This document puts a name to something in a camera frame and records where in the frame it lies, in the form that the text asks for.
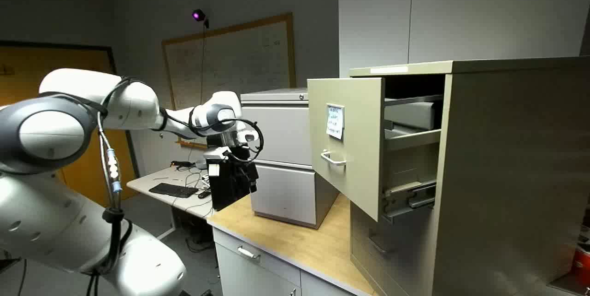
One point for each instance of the white paper label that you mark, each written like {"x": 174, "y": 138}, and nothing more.
{"x": 335, "y": 121}

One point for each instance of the black computer mouse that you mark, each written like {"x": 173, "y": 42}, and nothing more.
{"x": 204, "y": 194}

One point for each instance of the beige filing cabinet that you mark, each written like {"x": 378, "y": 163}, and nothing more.
{"x": 507, "y": 171}

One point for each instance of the white counter drawer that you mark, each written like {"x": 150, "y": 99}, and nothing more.
{"x": 258, "y": 259}

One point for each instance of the red container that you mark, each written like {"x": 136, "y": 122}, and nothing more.
{"x": 581, "y": 263}

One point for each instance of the black keyboard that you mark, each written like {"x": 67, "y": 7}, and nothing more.
{"x": 174, "y": 190}

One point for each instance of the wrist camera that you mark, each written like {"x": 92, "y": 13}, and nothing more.
{"x": 215, "y": 157}

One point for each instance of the beige open drawer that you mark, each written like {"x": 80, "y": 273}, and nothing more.
{"x": 350, "y": 148}

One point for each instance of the beige closed drawer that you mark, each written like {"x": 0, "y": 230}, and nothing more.
{"x": 392, "y": 259}

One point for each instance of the grey cabinet drawer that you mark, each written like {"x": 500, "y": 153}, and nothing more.
{"x": 281, "y": 134}
{"x": 283, "y": 192}

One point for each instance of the white wall cabinets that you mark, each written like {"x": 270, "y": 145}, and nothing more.
{"x": 461, "y": 14}

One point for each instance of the wood framed whiteboard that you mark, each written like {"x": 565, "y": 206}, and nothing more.
{"x": 239, "y": 56}

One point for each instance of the camera on mount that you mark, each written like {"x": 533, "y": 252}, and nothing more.
{"x": 198, "y": 15}

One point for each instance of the orange door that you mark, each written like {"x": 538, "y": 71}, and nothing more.
{"x": 87, "y": 176}

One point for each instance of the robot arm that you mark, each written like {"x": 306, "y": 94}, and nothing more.
{"x": 55, "y": 231}

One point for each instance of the grey filing cabinet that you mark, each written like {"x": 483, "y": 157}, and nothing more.
{"x": 286, "y": 139}

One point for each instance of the white desk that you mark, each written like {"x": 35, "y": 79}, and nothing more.
{"x": 161, "y": 180}

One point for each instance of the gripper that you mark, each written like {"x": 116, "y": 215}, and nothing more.
{"x": 239, "y": 174}

